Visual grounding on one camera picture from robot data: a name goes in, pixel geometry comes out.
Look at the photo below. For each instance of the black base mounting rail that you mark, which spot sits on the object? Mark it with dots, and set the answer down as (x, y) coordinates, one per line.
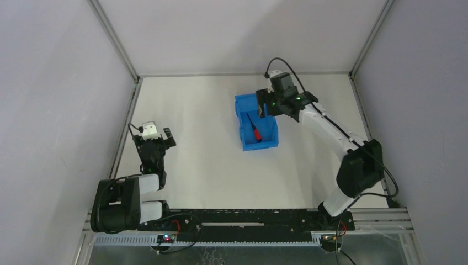
(241, 225)

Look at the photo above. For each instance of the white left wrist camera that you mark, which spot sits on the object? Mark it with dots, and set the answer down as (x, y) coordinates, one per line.
(150, 131)

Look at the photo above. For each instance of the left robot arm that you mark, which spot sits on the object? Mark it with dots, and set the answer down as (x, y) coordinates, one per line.
(118, 204)

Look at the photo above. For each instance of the right controller board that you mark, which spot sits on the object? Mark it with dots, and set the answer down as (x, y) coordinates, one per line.
(329, 243)

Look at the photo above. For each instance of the red black screwdriver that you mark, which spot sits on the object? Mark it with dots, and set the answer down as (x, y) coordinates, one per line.
(256, 132)

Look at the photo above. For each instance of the left controller board with LEDs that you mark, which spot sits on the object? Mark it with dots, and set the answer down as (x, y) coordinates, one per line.
(166, 239)

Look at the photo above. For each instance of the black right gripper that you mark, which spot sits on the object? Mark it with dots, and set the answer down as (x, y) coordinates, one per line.
(263, 101)

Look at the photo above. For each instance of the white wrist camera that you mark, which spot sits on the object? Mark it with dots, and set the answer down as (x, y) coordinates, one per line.
(150, 131)
(272, 78)

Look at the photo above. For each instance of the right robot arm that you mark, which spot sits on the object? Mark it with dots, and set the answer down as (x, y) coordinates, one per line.
(361, 160)

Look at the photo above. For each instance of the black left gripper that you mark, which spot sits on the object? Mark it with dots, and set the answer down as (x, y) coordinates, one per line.
(154, 142)

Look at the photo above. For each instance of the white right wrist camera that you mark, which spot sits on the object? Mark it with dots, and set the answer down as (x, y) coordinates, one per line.
(272, 78)

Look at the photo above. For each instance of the blue plastic bin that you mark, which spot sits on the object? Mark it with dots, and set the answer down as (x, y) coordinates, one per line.
(268, 128)

